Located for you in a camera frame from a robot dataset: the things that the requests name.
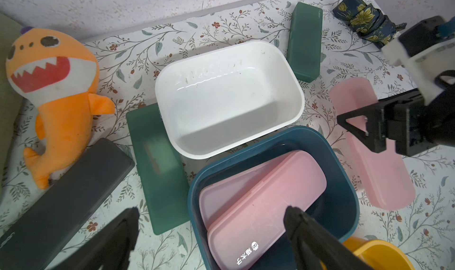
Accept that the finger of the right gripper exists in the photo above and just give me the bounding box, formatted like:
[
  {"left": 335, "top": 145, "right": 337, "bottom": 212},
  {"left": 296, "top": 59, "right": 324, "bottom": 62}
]
[{"left": 337, "top": 103, "right": 387, "bottom": 153}]

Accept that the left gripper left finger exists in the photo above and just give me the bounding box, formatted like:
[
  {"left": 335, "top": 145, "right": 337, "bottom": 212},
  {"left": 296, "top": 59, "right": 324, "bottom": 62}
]
[{"left": 54, "top": 207, "right": 139, "bottom": 270}]

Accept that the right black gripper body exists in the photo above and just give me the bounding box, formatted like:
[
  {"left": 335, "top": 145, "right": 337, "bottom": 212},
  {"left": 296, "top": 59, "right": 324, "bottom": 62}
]
[{"left": 376, "top": 70, "right": 455, "bottom": 156}]

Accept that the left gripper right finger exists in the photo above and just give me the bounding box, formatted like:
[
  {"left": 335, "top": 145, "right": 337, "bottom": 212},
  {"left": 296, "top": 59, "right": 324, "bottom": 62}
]
[{"left": 283, "top": 206, "right": 371, "bottom": 270}]

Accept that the pink pencil case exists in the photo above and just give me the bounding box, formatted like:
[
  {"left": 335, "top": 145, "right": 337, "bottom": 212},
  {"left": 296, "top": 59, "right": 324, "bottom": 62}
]
[
  {"left": 329, "top": 78, "right": 416, "bottom": 211},
  {"left": 199, "top": 153, "right": 288, "bottom": 229},
  {"left": 207, "top": 150, "right": 327, "bottom": 270}
]

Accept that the black pencil case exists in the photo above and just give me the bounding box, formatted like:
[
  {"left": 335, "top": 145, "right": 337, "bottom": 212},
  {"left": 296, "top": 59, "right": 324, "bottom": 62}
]
[{"left": 1, "top": 138, "right": 135, "bottom": 270}]

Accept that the teal storage box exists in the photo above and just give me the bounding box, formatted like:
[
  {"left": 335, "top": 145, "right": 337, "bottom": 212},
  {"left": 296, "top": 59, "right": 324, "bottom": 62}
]
[{"left": 187, "top": 126, "right": 360, "bottom": 270}]

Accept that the yellow storage box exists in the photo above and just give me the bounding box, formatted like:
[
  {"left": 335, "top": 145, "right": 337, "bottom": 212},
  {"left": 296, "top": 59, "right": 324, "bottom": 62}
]
[{"left": 342, "top": 236, "right": 415, "bottom": 270}]

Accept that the green pencil case by white box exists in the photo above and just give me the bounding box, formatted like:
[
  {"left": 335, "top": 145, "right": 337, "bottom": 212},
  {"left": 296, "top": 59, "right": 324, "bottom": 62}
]
[{"left": 126, "top": 104, "right": 189, "bottom": 235}]

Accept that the green pencil case back right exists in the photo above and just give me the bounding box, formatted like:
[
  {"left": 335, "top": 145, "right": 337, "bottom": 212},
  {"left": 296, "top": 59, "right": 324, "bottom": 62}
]
[{"left": 287, "top": 2, "right": 323, "bottom": 83}]

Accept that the white storage box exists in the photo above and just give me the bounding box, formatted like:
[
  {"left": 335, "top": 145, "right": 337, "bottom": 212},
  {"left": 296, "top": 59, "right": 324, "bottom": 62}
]
[{"left": 155, "top": 41, "right": 305, "bottom": 160}]

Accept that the folded dark floral umbrella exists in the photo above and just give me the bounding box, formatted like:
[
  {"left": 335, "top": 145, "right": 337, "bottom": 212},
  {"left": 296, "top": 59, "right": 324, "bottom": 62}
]
[{"left": 332, "top": 0, "right": 407, "bottom": 49}]

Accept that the green square pillow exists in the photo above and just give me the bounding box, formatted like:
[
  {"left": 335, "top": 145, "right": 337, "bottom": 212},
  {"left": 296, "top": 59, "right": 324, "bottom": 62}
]
[{"left": 1, "top": 14, "right": 23, "bottom": 181}]

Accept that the orange shark plush toy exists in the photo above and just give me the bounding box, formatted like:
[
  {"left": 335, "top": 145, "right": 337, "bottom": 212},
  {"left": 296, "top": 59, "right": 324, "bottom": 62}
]
[{"left": 5, "top": 27, "right": 116, "bottom": 189}]

